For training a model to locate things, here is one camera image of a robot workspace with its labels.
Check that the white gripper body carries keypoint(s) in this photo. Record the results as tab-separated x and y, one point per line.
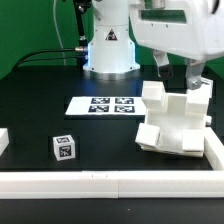
200	37

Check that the white flat plate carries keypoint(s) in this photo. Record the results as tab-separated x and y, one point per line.
126	106

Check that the white chair seat part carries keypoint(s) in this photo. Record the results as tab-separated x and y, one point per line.
191	103

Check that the white fence rail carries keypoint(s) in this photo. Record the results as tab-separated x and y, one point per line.
112	184
214	150

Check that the white tagged cube front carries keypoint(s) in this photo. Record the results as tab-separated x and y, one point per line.
64	147

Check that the white right fence rail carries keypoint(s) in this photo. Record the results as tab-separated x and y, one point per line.
214	150

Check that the white front fence rail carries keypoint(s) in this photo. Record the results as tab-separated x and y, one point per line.
112	184

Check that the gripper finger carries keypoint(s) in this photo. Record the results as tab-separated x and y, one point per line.
194	71
164	68

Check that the white left fence piece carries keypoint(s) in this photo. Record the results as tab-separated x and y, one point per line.
4	140

